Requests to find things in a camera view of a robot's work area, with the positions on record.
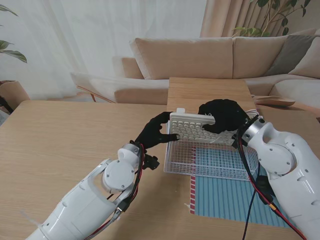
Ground beige fabric sofa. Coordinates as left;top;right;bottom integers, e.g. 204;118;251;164
114;28;320;105

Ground shallow wooden tray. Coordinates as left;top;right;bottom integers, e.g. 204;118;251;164
252;94;296;108

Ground tall green leafy plant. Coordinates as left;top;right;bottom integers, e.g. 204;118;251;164
232;0;308;38

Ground cream round-key keyboard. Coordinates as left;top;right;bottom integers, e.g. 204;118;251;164
168;107;236;146

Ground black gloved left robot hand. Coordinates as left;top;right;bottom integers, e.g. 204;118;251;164
134;111;180;151

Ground right arm black red cable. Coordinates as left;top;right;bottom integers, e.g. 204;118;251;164
236;127;307;240

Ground arm black red cable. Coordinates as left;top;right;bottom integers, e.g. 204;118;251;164
236;127;307;240
87;143;148;238

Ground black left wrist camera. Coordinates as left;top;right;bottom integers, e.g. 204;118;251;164
143;154;160;171

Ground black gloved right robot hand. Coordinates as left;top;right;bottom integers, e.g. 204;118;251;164
198;98;251;135

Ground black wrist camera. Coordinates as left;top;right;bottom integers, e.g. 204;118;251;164
231;133;247;149
143;154;160;171

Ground blue striped red-bordered mouse pad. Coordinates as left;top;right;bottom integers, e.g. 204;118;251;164
189;146;300;229

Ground beige pleated curtain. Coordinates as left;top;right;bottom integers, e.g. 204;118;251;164
199;0;320;38

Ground white lounge chair wooden legs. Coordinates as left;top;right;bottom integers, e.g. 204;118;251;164
69;71;121;104

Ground sheer white curtain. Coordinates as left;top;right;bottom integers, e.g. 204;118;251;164
0;0;208;101

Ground left arm black red cable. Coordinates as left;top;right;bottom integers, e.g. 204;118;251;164
87;143;148;238

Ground broad-leaf green plant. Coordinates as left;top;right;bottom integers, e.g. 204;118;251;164
0;3;28;65

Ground grey sofa cushion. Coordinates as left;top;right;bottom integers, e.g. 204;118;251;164
264;33;320;77

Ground white wire mesh drawer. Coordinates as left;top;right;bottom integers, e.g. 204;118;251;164
163;109;263;182

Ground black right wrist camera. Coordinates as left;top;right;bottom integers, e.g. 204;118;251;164
231;133;247;149

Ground light beige sofa cushion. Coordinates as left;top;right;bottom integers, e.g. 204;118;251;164
288;37;320;80

